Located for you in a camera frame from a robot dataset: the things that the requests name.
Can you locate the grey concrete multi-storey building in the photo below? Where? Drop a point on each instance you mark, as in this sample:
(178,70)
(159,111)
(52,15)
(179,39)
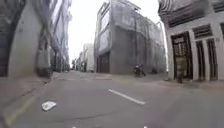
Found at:
(126,43)

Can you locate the row of distant buildings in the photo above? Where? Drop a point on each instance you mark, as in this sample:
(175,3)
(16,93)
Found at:
(85,58)

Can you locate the grey asphalt road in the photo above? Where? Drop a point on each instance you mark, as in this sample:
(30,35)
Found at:
(100,106)

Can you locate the white litter scrap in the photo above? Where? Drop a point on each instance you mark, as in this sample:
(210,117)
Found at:
(48,105)

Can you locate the white building with dark doors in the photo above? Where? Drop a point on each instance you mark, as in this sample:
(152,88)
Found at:
(200,40)

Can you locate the grey building with pillar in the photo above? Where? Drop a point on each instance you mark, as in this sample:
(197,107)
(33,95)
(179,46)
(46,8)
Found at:
(23,40)

